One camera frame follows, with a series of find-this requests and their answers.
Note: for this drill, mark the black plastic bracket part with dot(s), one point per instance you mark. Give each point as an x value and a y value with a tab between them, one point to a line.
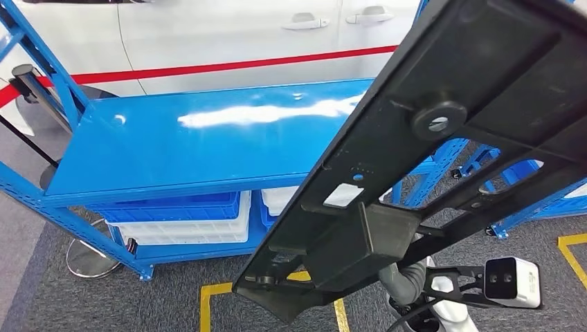
458	55

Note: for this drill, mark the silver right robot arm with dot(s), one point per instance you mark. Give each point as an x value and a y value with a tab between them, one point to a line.
451	311

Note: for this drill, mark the blue metal shelf rack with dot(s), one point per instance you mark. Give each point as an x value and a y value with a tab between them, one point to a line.
564	208
183	146

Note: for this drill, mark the white plastic crate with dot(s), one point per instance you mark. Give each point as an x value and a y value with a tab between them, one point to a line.
280	201
192	239
183	227

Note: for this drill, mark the blue plastic crate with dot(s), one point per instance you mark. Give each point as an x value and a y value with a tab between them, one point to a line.
174	208
266	220

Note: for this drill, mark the red barrier belt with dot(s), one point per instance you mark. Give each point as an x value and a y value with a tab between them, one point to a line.
229	65

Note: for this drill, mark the white car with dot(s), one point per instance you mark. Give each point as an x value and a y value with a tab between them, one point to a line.
206	32

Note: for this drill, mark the yellow floor tape square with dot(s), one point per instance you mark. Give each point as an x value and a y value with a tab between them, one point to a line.
205	311
573	256

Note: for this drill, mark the thin black pole stand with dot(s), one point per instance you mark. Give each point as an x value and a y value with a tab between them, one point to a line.
48	178

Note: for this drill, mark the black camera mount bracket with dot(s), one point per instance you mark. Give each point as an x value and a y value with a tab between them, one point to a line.
458	275

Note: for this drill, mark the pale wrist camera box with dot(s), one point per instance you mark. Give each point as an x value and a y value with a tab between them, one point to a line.
523	284

